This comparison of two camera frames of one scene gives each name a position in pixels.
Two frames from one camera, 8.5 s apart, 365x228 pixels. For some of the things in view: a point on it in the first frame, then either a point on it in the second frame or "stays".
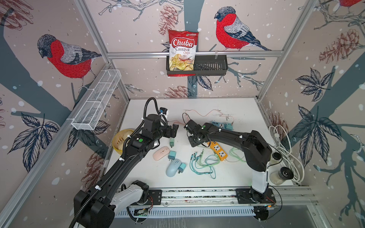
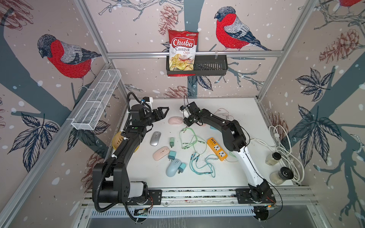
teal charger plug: x=171 y=155 stays
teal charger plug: x=182 y=167 stays
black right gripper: x=192 y=145 to x=185 y=123
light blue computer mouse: x=172 y=167 stays
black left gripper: x=174 y=130 to x=161 y=116
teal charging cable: x=210 y=161 stays
